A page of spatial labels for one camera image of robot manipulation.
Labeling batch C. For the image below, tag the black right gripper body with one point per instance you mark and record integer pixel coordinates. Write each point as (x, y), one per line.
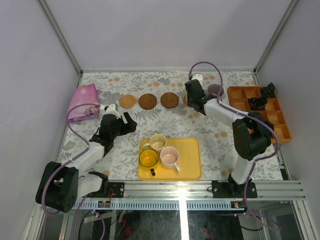
(190, 101)

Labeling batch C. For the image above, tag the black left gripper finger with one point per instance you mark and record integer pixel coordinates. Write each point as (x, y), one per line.
(127, 128)
(129, 120)

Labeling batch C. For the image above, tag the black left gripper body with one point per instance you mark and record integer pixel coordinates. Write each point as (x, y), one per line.
(124, 124)

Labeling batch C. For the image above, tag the woven rattan coaster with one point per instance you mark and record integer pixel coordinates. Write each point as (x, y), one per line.
(127, 101)
(185, 100)

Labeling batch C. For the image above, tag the purple grey mug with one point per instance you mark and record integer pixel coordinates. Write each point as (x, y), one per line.
(215, 90)

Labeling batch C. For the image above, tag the brown wooden coaster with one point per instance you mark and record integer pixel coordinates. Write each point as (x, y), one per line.
(147, 101)
(169, 100)

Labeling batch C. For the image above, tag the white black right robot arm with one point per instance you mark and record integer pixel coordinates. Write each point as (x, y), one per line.
(251, 136)

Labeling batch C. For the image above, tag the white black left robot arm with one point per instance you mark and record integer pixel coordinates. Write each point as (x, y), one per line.
(62, 184)

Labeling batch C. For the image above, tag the cream beige mug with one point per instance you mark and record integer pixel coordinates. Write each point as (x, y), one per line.
(157, 143)

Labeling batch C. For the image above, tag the yellow glass mug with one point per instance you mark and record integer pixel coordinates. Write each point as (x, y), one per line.
(148, 161)

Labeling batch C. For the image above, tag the pink folded cartoon cloth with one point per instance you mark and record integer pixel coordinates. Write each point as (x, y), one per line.
(85, 98)

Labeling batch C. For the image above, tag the orange compartment organizer box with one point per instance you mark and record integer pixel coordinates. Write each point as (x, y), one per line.
(238, 97)

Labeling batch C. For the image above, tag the pink ceramic mug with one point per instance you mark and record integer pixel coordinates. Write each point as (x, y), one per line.
(169, 157)

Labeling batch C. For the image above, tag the black rolled fabric bundle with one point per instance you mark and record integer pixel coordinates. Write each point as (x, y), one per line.
(257, 103)
(268, 91)

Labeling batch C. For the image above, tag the yellow plastic tray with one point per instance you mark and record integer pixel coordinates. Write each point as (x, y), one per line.
(189, 163)

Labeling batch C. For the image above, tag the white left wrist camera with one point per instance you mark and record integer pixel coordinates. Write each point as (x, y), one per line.
(109, 109)

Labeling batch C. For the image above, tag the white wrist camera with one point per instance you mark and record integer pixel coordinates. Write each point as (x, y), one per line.
(109, 109)
(197, 76)

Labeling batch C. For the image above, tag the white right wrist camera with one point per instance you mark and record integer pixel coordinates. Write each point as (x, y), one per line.
(197, 76)

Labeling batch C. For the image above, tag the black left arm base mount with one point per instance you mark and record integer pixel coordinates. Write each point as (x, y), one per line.
(111, 189)

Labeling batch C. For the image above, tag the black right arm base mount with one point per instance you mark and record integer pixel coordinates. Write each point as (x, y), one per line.
(228, 190)

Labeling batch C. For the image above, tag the aluminium front frame rail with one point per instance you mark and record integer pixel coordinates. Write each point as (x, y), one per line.
(269, 190)

